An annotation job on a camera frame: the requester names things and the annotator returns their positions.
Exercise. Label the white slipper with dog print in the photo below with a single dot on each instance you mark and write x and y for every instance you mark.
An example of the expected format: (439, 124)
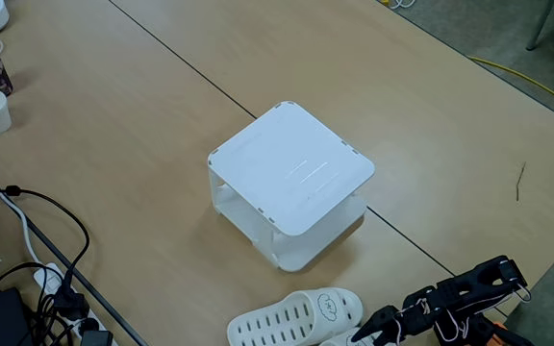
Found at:
(282, 322)
(339, 341)

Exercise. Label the white shoe rack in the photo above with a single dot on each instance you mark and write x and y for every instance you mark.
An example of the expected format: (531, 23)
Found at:
(291, 168)

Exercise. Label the black power plug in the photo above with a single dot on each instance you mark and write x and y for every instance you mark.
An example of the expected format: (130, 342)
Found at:
(95, 337)
(71, 303)

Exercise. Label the grey chair leg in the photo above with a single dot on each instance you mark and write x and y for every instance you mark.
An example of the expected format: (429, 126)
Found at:
(539, 29)

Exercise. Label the white power strip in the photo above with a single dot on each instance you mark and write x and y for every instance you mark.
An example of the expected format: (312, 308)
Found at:
(46, 278)

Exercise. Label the black power brick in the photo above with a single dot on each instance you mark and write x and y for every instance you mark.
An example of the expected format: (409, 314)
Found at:
(4, 317)

